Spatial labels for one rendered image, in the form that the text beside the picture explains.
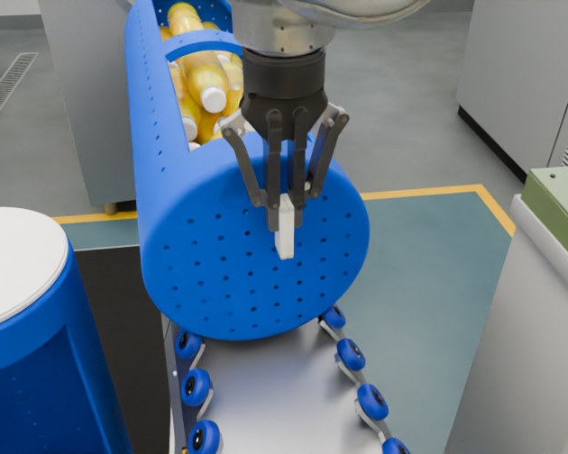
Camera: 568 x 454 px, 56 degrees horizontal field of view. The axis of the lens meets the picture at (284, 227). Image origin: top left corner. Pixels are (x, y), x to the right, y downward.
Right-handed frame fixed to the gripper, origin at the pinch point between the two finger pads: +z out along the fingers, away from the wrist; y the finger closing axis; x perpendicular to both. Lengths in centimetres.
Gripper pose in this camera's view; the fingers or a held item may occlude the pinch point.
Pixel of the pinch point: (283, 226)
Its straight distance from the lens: 59.9
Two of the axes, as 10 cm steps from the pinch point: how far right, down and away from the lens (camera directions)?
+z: 0.0, 8.0, 6.0
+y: 9.7, -1.5, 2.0
